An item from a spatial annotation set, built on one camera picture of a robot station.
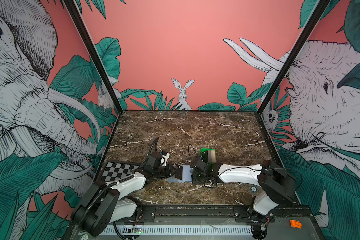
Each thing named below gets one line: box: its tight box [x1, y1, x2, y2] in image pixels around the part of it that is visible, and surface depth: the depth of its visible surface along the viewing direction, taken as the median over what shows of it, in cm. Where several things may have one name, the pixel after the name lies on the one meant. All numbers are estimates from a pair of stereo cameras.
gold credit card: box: [210, 150, 216, 163], surface depth 94 cm
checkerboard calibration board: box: [100, 161, 140, 182], surface depth 88 cm
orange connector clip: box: [290, 219, 302, 229], surface depth 72 cm
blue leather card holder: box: [168, 165, 192, 183], surface depth 87 cm
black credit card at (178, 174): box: [175, 164, 183, 180], surface depth 89 cm
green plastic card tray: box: [200, 148, 217, 167], surface depth 95 cm
